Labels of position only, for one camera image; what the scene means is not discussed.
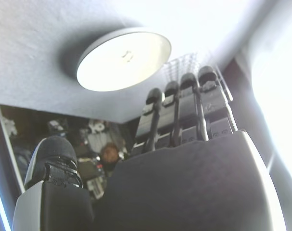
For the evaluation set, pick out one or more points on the white plate with dark rim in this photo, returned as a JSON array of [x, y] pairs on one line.
[[124, 62]]

